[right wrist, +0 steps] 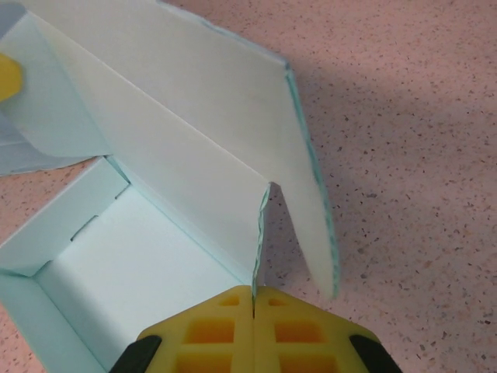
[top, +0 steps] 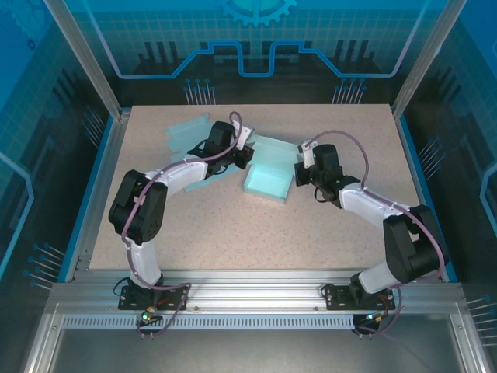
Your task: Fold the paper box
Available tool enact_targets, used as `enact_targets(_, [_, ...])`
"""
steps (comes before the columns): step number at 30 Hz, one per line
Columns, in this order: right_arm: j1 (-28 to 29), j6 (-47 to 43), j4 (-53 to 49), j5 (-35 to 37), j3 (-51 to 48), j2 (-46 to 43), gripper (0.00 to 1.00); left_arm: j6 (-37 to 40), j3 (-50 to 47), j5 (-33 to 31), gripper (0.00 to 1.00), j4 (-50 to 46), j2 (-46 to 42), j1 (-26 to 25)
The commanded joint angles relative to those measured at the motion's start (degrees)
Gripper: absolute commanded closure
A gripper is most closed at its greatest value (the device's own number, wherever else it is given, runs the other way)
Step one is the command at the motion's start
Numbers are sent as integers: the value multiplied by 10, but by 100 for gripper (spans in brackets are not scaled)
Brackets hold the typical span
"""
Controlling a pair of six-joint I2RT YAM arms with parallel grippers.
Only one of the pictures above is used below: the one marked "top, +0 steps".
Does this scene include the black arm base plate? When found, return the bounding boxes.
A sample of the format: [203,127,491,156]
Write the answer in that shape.
[323,283,397,312]
[117,284,190,312]

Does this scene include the aluminium frame post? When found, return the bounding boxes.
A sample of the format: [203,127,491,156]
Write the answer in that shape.
[389,0,464,120]
[41,0,132,122]

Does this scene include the slotted grey cable duct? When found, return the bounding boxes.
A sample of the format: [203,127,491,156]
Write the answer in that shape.
[61,314,358,331]

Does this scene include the aluminium frame beam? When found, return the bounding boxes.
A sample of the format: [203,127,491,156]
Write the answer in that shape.
[21,301,65,373]
[450,301,492,373]

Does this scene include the blue table side strip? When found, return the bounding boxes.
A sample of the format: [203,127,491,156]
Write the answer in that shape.
[56,115,118,283]
[394,114,460,284]

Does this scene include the grey metal bottom plate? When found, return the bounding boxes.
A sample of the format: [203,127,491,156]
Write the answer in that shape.
[48,328,467,373]

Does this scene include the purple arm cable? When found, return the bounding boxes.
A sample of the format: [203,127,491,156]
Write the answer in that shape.
[301,130,447,340]
[122,111,245,342]

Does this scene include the wide aluminium frame rail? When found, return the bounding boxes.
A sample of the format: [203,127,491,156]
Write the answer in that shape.
[45,269,469,316]

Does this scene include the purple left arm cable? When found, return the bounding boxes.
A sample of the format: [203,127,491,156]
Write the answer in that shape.
[122,111,245,342]

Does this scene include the light blue paper box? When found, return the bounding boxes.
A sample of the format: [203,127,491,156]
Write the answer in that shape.
[242,134,301,205]
[162,112,257,193]

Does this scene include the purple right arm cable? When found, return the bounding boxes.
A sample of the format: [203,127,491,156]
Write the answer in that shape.
[301,130,447,340]

